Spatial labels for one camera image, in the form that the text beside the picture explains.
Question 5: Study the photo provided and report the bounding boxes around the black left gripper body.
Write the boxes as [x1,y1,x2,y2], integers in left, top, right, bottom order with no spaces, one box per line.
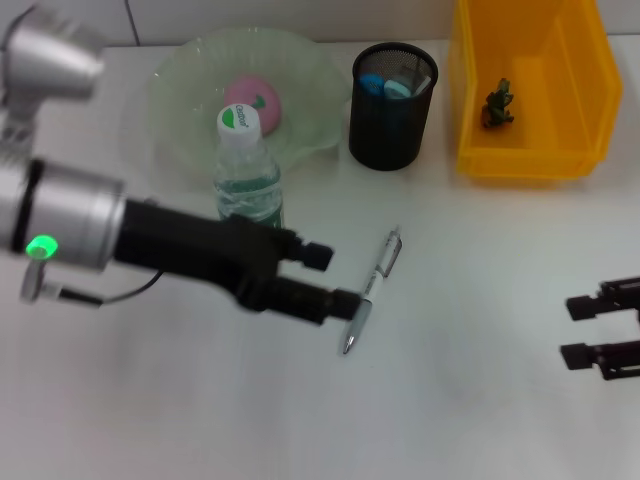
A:
[113,197,302,314]

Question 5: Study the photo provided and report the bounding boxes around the pink peach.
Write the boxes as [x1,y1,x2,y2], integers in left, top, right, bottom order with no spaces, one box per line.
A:
[223,73,284,136]

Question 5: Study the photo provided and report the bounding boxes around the green glass fruit plate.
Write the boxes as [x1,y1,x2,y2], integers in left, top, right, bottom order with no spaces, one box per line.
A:
[144,27,354,194]

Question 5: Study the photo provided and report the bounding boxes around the silver grey pen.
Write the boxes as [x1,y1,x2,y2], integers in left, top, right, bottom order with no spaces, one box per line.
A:
[341,225,404,357]

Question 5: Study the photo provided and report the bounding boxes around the blue plastic scissors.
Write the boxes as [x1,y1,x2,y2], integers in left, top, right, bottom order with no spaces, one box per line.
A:
[359,73,415,100]

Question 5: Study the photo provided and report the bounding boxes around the clear water bottle green label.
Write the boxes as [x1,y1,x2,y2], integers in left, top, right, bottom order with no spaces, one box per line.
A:
[213,102,286,232]

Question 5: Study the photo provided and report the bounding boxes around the yellow plastic storage bin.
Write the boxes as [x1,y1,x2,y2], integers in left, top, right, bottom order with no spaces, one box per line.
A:
[448,0,625,187]

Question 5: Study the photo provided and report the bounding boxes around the black mesh pen holder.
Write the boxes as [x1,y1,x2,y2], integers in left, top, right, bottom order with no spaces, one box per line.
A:
[348,42,440,172]

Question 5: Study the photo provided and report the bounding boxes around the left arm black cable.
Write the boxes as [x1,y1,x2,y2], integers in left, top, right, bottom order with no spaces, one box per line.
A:
[19,259,164,310]

